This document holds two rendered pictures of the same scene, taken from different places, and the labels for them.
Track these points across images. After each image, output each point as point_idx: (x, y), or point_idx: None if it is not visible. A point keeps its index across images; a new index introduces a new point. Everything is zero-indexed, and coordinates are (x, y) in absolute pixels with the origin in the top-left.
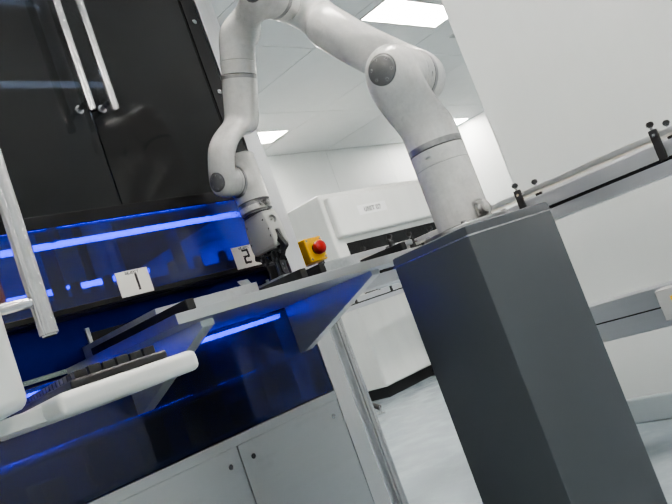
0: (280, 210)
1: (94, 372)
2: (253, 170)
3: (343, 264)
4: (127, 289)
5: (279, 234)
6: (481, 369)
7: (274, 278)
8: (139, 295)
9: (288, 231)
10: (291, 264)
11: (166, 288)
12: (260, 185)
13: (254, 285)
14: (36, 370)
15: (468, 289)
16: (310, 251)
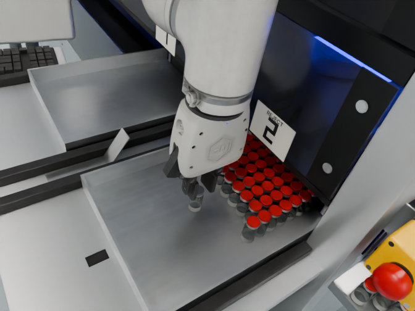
0: (407, 151)
1: None
2: (196, 19)
3: (133, 284)
4: (159, 34)
5: (176, 154)
6: None
7: (202, 181)
8: (165, 49)
9: (378, 192)
10: (326, 218)
11: (183, 65)
12: (194, 60)
13: (63, 144)
14: (148, 35)
15: None
16: (379, 259)
